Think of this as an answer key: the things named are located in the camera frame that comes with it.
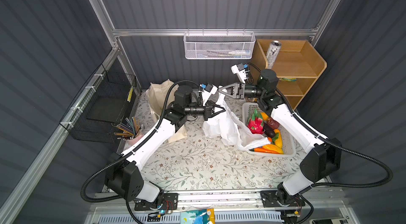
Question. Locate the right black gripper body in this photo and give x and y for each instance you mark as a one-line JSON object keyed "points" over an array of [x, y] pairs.
{"points": [[248, 92]]}

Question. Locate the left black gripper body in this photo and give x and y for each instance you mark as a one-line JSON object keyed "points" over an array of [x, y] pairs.
{"points": [[197, 110]]}

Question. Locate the white plastic grocery bag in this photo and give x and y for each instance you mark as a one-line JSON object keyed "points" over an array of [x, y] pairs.
{"points": [[231, 130]]}

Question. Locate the cream canvas tote bag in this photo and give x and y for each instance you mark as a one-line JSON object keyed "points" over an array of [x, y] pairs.
{"points": [[156, 95]]}

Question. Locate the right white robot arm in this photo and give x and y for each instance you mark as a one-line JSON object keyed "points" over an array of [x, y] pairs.
{"points": [[323, 154]]}

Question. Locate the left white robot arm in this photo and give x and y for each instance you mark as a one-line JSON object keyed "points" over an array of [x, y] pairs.
{"points": [[123, 174]]}

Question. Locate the pink dragon fruit toy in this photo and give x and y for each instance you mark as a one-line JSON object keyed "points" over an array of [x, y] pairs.
{"points": [[256, 123]]}

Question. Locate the dark red plum toy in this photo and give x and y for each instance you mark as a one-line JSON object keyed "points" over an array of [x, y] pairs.
{"points": [[272, 123]]}

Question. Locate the dark purple eggplant toy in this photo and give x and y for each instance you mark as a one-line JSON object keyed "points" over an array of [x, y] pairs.
{"points": [[268, 131]]}

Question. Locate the left silver drink can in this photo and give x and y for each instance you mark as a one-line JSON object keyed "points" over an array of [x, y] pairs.
{"points": [[272, 53]]}

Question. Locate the floral table mat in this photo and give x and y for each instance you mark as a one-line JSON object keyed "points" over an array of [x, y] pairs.
{"points": [[202, 163]]}

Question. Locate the orange carrot toy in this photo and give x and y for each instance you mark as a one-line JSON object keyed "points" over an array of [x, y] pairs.
{"points": [[262, 150]]}

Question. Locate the wooden shelf unit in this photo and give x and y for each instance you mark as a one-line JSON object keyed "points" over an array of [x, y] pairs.
{"points": [[298, 65]]}

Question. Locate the yellow corn toy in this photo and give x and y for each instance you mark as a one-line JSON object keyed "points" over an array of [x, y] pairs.
{"points": [[274, 148]]}

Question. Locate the white plastic fruit basket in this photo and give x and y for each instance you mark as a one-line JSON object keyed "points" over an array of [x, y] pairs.
{"points": [[288, 143]]}

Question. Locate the cup of coloured pencils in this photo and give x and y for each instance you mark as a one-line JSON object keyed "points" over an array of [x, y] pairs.
{"points": [[128, 128]]}

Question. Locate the teal printed booklet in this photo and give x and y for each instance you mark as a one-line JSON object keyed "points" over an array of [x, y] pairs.
{"points": [[204, 216]]}

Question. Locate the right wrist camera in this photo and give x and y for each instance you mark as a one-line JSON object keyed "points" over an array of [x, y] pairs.
{"points": [[241, 71]]}

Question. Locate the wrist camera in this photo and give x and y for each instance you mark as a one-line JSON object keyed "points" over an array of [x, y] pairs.
{"points": [[241, 71], [206, 90]]}

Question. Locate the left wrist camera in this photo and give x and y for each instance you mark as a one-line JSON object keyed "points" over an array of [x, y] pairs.
{"points": [[206, 90]]}

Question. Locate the white wire wall basket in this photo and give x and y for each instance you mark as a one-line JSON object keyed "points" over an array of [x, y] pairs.
{"points": [[219, 45]]}

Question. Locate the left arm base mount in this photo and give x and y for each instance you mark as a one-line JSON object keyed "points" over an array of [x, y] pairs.
{"points": [[164, 201]]}

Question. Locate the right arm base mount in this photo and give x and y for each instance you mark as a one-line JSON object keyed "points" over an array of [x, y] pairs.
{"points": [[278, 198]]}

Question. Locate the black wire wall basket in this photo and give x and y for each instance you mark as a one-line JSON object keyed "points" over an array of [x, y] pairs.
{"points": [[104, 105]]}

